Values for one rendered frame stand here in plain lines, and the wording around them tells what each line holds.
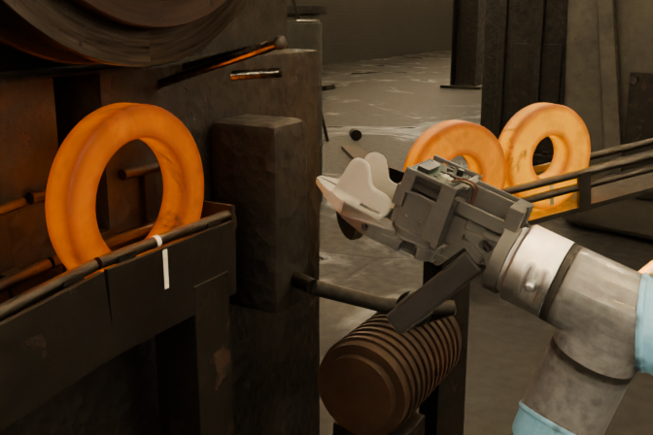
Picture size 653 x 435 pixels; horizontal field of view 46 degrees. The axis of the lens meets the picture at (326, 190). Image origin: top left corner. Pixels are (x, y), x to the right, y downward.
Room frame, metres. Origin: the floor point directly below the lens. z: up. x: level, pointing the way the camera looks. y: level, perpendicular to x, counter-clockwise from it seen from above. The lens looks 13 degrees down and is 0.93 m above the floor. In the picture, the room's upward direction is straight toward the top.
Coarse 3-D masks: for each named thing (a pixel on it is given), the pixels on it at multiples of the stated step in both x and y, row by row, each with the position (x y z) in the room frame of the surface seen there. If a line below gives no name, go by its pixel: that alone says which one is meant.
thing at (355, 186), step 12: (348, 168) 0.73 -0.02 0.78; (360, 168) 0.73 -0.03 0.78; (324, 180) 0.77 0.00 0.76; (348, 180) 0.73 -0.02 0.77; (360, 180) 0.73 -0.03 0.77; (324, 192) 0.75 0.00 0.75; (336, 192) 0.74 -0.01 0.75; (348, 192) 0.73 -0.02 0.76; (360, 192) 0.73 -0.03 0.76; (372, 192) 0.72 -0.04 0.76; (336, 204) 0.73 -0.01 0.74; (360, 204) 0.72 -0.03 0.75; (372, 204) 0.72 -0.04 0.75; (384, 204) 0.71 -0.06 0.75; (372, 216) 0.71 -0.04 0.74; (384, 216) 0.71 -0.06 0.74
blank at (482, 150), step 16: (432, 128) 1.03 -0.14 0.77; (448, 128) 1.02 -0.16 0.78; (464, 128) 1.03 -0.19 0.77; (480, 128) 1.04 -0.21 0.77; (416, 144) 1.02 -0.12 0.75; (432, 144) 1.01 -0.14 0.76; (448, 144) 1.02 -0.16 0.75; (464, 144) 1.03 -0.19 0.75; (480, 144) 1.04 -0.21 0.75; (496, 144) 1.05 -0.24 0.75; (416, 160) 1.00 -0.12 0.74; (480, 160) 1.04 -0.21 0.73; (496, 160) 1.05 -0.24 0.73; (496, 176) 1.05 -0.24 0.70
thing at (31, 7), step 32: (0, 0) 0.59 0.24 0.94; (32, 0) 0.61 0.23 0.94; (64, 0) 0.63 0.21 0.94; (32, 32) 0.65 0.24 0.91; (64, 32) 0.63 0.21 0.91; (96, 32) 0.66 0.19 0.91; (128, 32) 0.70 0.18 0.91; (160, 32) 0.73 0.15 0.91; (192, 32) 0.77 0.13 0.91; (128, 64) 0.69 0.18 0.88; (160, 64) 0.73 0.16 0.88
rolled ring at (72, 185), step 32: (96, 128) 0.68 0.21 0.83; (128, 128) 0.71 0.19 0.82; (160, 128) 0.75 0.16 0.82; (64, 160) 0.67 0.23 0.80; (96, 160) 0.68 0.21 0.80; (160, 160) 0.78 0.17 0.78; (192, 160) 0.79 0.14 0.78; (64, 192) 0.65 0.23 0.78; (96, 192) 0.68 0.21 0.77; (192, 192) 0.79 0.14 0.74; (64, 224) 0.65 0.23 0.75; (96, 224) 0.67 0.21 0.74; (160, 224) 0.78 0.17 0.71; (64, 256) 0.66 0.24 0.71
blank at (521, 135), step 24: (528, 120) 1.07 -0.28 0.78; (552, 120) 1.09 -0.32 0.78; (576, 120) 1.11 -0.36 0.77; (504, 144) 1.07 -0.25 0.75; (528, 144) 1.07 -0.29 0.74; (576, 144) 1.11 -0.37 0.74; (528, 168) 1.08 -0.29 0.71; (552, 168) 1.12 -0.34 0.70; (576, 168) 1.12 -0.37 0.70; (528, 192) 1.08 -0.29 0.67
